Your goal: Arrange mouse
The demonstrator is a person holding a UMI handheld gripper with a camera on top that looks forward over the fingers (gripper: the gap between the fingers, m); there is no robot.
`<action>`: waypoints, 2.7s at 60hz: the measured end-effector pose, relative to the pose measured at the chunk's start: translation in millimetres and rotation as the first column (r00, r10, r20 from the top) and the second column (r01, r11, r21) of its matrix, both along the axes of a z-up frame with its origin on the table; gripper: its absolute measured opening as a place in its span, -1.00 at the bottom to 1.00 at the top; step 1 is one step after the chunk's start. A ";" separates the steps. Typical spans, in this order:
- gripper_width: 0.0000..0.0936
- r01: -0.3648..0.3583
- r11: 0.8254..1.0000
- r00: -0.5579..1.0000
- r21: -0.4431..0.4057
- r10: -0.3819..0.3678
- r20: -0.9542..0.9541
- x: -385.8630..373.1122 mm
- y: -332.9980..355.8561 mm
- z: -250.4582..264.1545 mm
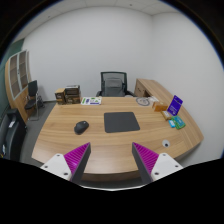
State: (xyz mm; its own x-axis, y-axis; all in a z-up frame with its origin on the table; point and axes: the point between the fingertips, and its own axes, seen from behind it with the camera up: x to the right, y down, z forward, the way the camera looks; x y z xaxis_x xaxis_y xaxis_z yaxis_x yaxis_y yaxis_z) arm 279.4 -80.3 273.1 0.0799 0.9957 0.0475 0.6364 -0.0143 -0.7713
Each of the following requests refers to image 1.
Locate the small tan box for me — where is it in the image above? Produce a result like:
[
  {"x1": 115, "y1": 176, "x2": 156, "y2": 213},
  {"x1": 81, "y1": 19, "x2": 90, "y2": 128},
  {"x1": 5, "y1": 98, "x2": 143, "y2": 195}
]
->
[{"x1": 161, "y1": 111, "x2": 172, "y2": 120}]

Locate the small blue packet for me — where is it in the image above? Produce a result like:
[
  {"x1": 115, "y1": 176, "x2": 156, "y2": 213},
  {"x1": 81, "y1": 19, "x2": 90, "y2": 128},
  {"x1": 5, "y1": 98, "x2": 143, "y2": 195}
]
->
[{"x1": 168, "y1": 120, "x2": 175, "y2": 128}]

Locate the black computer mouse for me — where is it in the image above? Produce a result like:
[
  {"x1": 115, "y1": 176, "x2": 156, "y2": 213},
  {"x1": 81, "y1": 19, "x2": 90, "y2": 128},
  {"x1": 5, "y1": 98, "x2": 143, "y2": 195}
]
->
[{"x1": 74, "y1": 121, "x2": 89, "y2": 135}]

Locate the round white plate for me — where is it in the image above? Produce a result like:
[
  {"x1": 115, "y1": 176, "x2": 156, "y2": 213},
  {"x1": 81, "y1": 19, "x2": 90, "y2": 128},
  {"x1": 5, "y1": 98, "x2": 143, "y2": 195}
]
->
[{"x1": 136, "y1": 97, "x2": 150, "y2": 106}]

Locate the purple standing sign card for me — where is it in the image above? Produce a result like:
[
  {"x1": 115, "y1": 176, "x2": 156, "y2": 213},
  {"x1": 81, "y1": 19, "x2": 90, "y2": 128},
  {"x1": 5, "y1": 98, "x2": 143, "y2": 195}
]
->
[{"x1": 167, "y1": 96, "x2": 183, "y2": 116}]

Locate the brown cardboard box left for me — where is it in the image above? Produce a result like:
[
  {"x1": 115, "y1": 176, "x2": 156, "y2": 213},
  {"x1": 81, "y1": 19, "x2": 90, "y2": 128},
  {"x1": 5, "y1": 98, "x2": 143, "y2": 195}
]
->
[{"x1": 55, "y1": 88, "x2": 66, "y2": 104}]

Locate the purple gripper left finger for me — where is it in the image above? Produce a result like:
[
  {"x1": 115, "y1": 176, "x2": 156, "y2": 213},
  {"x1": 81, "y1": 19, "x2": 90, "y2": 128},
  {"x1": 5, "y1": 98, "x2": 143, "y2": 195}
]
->
[{"x1": 41, "y1": 143, "x2": 91, "y2": 185}]

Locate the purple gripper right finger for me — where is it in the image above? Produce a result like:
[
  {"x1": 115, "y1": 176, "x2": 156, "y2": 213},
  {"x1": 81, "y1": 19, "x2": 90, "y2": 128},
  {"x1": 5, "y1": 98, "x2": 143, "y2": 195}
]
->
[{"x1": 132, "y1": 142, "x2": 182, "y2": 184}]

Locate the white green booklet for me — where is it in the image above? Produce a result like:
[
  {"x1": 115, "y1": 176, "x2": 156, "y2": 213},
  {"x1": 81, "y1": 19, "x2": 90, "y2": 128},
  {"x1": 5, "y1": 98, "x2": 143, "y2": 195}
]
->
[{"x1": 81, "y1": 97, "x2": 102, "y2": 105}]

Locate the wooden office desk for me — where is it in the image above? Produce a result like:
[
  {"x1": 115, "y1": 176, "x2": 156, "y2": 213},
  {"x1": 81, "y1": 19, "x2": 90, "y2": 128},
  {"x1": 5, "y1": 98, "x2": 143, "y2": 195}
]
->
[{"x1": 32, "y1": 97, "x2": 203, "y2": 182}]

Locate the orange brown small box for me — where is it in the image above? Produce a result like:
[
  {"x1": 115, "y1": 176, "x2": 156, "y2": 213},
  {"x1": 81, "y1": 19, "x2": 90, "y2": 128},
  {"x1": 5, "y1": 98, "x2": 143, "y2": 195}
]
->
[{"x1": 152, "y1": 102, "x2": 168, "y2": 112}]

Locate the white desk cable grommet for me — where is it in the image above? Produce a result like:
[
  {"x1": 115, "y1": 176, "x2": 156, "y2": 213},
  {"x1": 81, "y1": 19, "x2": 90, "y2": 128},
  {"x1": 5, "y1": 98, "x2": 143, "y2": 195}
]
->
[{"x1": 162, "y1": 140, "x2": 170, "y2": 148}]

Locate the grey mesh office chair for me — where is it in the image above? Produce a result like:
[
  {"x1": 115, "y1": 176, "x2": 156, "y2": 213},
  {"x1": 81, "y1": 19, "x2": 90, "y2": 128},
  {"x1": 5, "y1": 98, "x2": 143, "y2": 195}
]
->
[{"x1": 96, "y1": 71, "x2": 135, "y2": 97}]

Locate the wooden side cabinet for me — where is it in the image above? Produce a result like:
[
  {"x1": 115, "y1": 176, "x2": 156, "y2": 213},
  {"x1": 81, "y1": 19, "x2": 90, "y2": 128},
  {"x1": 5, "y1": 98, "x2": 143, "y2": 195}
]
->
[{"x1": 134, "y1": 78, "x2": 173, "y2": 104}]

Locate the wooden bookshelf with glass doors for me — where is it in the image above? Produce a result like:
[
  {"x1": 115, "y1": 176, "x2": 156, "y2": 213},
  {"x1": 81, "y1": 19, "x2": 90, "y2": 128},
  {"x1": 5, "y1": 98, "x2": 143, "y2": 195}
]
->
[{"x1": 5, "y1": 50, "x2": 31, "y2": 122}]

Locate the black leather armchair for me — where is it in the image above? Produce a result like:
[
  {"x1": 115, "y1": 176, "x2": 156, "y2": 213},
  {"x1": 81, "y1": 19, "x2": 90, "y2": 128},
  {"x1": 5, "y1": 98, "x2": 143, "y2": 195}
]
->
[{"x1": 0, "y1": 109, "x2": 27, "y2": 161}]

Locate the green packet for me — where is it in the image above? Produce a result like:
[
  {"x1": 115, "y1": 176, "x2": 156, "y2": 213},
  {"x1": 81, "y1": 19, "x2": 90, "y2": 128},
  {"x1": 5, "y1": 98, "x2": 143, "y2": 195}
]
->
[{"x1": 172, "y1": 116, "x2": 186, "y2": 129}]

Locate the black visitor chair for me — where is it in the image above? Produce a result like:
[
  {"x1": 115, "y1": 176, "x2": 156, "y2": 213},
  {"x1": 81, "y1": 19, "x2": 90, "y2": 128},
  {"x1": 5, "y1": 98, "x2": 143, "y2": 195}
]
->
[{"x1": 24, "y1": 80, "x2": 45, "y2": 120}]

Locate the dark grey mouse pad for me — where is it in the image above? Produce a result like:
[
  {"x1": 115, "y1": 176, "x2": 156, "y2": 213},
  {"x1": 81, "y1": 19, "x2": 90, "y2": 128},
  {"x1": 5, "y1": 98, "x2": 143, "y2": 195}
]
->
[{"x1": 104, "y1": 112, "x2": 140, "y2": 133}]

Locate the dark printed box stack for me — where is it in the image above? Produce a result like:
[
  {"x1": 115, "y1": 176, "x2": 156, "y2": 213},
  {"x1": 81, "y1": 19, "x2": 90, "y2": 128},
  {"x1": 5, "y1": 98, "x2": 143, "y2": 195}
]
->
[{"x1": 65, "y1": 85, "x2": 81, "y2": 104}]

